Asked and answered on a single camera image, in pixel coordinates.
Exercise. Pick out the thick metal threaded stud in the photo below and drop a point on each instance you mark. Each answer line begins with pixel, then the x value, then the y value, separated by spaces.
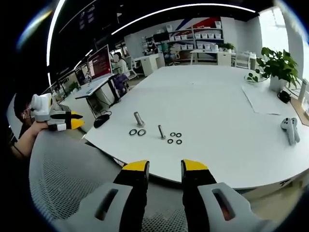
pixel 138 119

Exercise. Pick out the computer monitor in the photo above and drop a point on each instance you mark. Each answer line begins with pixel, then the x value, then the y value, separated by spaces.
pixel 100 64

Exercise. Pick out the small black device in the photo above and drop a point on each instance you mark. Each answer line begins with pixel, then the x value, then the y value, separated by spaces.
pixel 285 96

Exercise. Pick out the black computer mouse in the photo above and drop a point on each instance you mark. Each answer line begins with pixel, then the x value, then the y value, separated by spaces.
pixel 101 120

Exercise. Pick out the white cylinder bottle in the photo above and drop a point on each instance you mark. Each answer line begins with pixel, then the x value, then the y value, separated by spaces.
pixel 303 90

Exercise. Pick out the white chair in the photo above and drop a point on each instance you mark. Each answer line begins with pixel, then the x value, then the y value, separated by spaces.
pixel 245 60

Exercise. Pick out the wooden tray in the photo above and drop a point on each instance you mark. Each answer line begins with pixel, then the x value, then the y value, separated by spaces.
pixel 300 113

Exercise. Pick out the standing desk with black legs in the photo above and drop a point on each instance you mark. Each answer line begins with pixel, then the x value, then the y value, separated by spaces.
pixel 96 88

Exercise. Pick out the person's head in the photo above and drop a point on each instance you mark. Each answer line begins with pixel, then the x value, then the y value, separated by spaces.
pixel 23 106

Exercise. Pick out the small plant in white dish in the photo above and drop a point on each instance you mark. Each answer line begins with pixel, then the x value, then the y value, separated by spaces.
pixel 252 77

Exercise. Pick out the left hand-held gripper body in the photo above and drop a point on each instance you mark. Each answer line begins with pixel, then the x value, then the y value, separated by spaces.
pixel 43 108

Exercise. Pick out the shelf with white bins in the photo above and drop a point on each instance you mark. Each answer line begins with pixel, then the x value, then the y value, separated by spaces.
pixel 200 39

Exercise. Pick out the potted green plant white pot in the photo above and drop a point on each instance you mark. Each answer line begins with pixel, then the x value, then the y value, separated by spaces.
pixel 278 70

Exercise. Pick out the white paper sheet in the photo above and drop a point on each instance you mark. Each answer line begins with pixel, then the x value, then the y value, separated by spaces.
pixel 263 101

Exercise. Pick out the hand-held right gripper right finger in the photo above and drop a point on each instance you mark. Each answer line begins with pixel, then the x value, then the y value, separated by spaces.
pixel 202 193

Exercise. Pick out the thin metal threaded stud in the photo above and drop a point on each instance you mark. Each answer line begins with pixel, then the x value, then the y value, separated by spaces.
pixel 161 132

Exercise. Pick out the grey mesh office chair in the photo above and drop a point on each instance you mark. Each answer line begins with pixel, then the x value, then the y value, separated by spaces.
pixel 72 174

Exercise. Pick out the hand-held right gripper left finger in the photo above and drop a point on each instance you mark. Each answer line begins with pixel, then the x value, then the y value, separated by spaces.
pixel 135 193

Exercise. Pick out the white background table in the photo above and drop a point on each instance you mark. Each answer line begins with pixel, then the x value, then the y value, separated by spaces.
pixel 210 55

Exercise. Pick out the grey handheld controller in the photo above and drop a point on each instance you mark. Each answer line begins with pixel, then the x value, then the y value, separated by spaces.
pixel 287 130
pixel 296 131

